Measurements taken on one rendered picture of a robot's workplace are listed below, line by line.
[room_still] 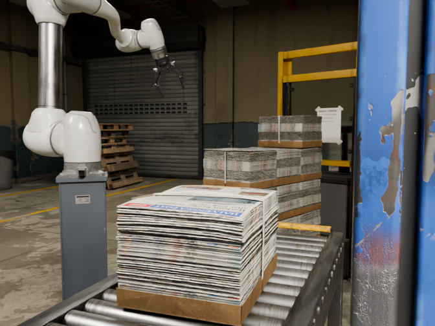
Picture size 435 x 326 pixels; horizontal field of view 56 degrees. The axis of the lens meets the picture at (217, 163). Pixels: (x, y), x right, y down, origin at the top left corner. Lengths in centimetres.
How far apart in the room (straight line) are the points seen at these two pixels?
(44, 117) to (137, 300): 118
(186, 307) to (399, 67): 77
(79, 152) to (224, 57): 786
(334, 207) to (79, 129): 237
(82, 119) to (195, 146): 795
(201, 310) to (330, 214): 279
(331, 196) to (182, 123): 667
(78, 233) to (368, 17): 171
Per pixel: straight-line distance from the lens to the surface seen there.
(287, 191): 277
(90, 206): 182
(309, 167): 299
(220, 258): 85
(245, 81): 934
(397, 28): 20
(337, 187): 355
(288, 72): 369
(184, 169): 985
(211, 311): 89
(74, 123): 181
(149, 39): 236
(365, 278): 21
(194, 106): 970
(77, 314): 100
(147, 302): 94
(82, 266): 188
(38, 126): 196
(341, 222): 358
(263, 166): 253
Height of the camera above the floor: 120
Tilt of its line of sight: 5 degrees down
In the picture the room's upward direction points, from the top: straight up
